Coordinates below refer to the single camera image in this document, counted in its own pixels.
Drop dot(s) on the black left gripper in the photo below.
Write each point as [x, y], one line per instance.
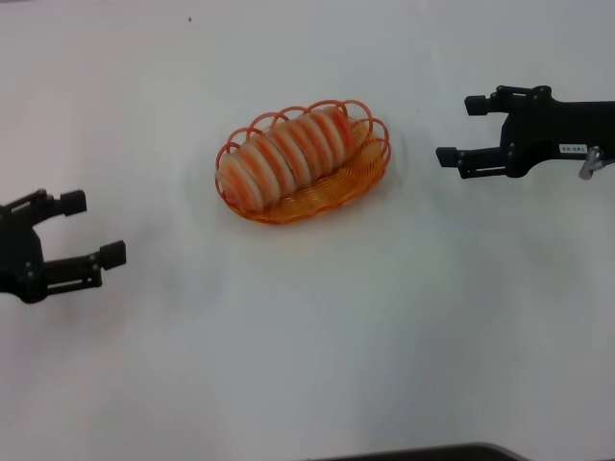
[17, 254]

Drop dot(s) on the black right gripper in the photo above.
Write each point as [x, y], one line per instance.
[548, 139]

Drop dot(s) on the orange woven plastic basket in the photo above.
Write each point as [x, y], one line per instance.
[336, 187]

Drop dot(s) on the orange striped bread loaf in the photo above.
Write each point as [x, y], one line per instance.
[283, 158]

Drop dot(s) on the dark robot torso edge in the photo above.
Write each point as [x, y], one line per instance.
[432, 453]

